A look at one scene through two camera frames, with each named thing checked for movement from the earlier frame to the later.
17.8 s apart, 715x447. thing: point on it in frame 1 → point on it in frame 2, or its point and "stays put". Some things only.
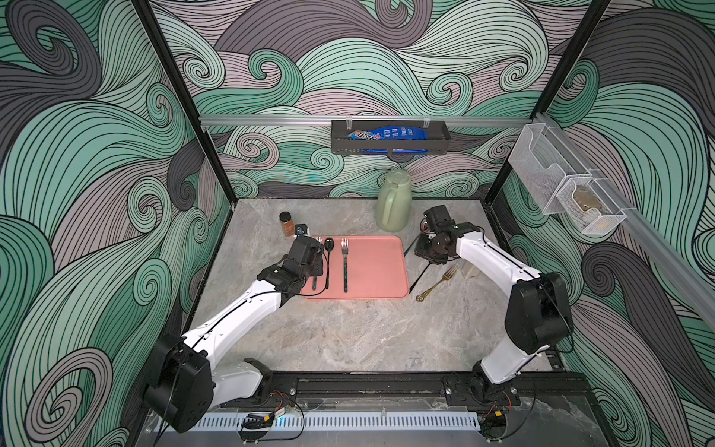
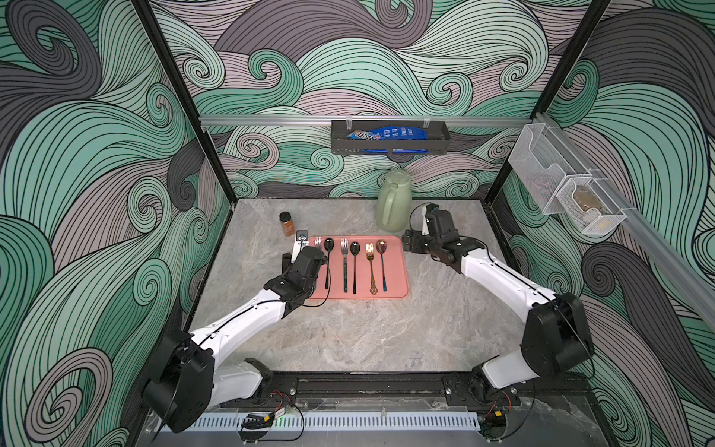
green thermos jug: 394,202 stays put
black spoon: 329,244 stays put
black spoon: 411,288 → 355,250
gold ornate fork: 446,277 → 370,251
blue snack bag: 396,132 stays put
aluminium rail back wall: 361,120 stays put
